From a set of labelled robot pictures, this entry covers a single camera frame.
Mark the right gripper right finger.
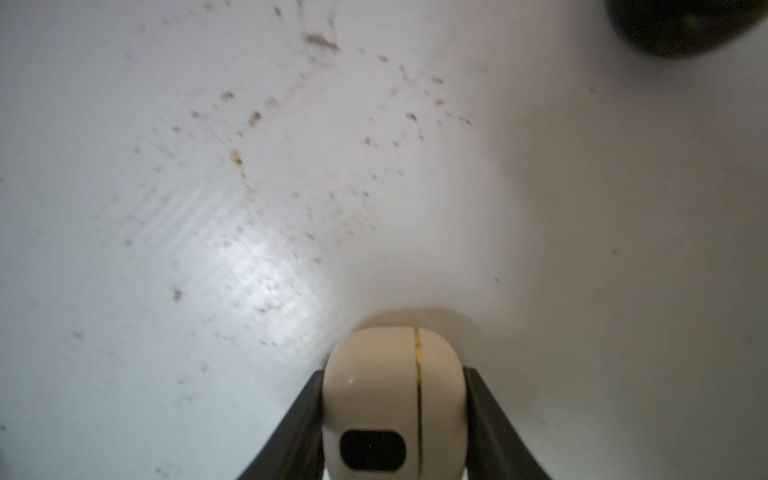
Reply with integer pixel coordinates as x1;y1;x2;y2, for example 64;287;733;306
463;367;551;480

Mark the black round earbud case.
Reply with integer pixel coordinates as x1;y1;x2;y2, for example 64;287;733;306
605;0;767;59

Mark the white earbud case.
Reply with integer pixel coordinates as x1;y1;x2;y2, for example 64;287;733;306
322;326;468;479

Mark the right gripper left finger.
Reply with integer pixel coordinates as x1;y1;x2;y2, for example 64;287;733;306
238;370;325;480

